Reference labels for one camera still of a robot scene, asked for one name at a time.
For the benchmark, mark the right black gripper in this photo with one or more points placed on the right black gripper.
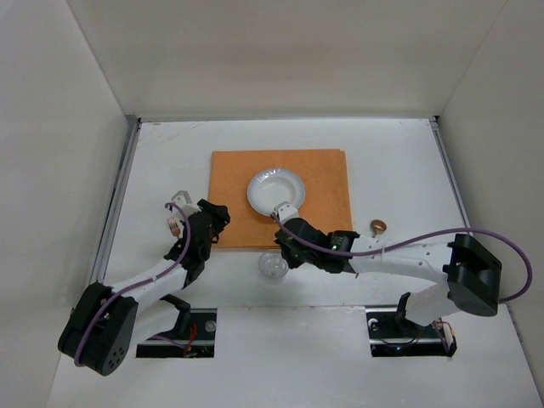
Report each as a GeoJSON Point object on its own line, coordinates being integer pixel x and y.
{"type": "Point", "coordinates": [290, 245]}

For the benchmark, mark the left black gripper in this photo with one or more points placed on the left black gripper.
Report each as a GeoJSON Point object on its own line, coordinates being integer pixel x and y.
{"type": "Point", "coordinates": [211, 218]}

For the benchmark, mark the clear plastic cup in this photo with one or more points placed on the clear plastic cup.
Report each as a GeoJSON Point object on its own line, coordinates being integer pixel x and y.
{"type": "Point", "coordinates": [272, 265]}

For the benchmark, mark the copper fork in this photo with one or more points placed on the copper fork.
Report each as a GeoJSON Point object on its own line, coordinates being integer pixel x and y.
{"type": "Point", "coordinates": [174, 227]}

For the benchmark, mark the white paper plate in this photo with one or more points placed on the white paper plate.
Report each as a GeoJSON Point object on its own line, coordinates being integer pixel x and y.
{"type": "Point", "coordinates": [273, 186]}

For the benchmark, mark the orange cloth napkin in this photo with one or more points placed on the orange cloth napkin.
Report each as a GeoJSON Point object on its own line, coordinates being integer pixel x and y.
{"type": "Point", "coordinates": [323, 172]}

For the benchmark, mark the copper spoon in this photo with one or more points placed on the copper spoon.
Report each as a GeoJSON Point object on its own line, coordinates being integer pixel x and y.
{"type": "Point", "coordinates": [378, 227]}

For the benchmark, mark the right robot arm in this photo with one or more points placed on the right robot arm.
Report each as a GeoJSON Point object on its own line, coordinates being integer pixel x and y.
{"type": "Point", "coordinates": [463, 274]}

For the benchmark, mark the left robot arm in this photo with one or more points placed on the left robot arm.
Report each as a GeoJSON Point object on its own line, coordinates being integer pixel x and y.
{"type": "Point", "coordinates": [108, 320]}

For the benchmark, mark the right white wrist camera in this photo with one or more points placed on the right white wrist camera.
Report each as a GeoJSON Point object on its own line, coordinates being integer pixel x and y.
{"type": "Point", "coordinates": [285, 212]}

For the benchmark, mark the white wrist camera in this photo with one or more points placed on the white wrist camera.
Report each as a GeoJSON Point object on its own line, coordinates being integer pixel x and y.
{"type": "Point", "coordinates": [285, 212]}
{"type": "Point", "coordinates": [182, 203]}

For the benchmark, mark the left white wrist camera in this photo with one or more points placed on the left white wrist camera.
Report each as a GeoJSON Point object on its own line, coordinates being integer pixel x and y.
{"type": "Point", "coordinates": [182, 203]}

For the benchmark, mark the left aluminium table rail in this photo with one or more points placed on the left aluminium table rail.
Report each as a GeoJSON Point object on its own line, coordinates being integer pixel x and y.
{"type": "Point", "coordinates": [107, 236]}

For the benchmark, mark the aluminium table rail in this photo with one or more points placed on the aluminium table rail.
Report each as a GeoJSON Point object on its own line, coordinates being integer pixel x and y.
{"type": "Point", "coordinates": [434, 124]}
{"type": "Point", "coordinates": [107, 236]}

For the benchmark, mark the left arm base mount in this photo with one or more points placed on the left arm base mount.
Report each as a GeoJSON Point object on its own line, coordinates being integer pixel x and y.
{"type": "Point", "coordinates": [196, 340]}

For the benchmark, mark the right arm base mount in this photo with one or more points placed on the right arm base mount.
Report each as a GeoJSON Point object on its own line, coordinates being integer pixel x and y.
{"type": "Point", "coordinates": [389, 337]}

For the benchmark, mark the right aluminium table rail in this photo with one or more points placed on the right aluminium table rail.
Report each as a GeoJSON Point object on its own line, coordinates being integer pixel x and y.
{"type": "Point", "coordinates": [434, 124]}

